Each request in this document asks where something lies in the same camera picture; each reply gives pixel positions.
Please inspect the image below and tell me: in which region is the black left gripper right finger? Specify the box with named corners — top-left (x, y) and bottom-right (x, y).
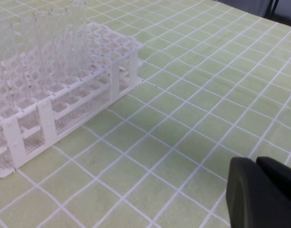
top-left (256, 157), bottom-right (291, 201)

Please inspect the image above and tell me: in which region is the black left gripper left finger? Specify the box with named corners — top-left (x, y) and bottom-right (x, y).
top-left (226, 157), bottom-right (291, 228)

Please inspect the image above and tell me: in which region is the green grid tablecloth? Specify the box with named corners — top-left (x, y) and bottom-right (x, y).
top-left (0, 0), bottom-right (291, 228)

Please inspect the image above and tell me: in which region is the white test tube rack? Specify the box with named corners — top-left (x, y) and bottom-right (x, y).
top-left (0, 22), bottom-right (143, 178)

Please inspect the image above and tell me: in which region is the clear tube in rack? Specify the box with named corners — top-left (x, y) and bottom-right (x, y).
top-left (22, 10), bottom-right (50, 97)
top-left (0, 21), bottom-right (17, 112)
top-left (7, 23), bottom-right (32, 103)
top-left (39, 7), bottom-right (68, 87)

